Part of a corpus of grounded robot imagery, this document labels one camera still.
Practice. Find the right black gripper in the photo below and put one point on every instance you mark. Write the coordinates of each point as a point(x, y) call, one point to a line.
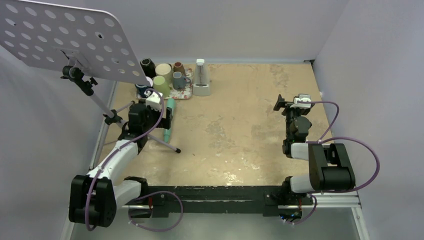
point(281, 103)

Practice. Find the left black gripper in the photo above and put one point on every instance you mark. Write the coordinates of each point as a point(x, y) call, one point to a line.
point(165, 122)

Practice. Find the teal cylindrical tool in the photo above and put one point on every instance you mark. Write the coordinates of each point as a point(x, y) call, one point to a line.
point(170, 110)

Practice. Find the grey mug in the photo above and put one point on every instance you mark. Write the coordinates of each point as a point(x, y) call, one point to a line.
point(179, 81)

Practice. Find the brown mug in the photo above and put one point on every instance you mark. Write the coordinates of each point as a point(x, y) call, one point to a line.
point(179, 67)

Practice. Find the perforated music stand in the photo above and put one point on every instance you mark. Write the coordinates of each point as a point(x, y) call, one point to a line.
point(82, 44)

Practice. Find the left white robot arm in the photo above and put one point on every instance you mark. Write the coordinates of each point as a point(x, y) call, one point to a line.
point(95, 197)

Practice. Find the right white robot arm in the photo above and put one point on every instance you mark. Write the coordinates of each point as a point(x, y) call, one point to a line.
point(329, 166)

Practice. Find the green mug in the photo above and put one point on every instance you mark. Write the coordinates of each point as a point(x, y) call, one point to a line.
point(161, 85)

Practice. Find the dark blue mug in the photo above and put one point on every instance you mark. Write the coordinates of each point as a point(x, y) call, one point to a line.
point(142, 91)

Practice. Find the cream mug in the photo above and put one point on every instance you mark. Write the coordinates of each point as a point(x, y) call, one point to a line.
point(165, 70)

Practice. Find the black mug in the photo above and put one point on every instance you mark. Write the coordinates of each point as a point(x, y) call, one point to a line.
point(148, 67)

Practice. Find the floral tray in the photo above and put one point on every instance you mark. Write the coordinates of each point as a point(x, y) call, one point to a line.
point(186, 93)

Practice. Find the white metronome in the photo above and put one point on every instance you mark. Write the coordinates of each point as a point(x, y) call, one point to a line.
point(201, 84)

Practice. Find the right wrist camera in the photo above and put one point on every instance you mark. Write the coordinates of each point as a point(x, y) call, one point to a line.
point(302, 101)

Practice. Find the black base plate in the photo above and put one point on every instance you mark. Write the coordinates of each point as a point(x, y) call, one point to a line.
point(267, 200)

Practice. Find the aluminium frame rail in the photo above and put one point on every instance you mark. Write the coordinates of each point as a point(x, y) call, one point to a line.
point(321, 199)

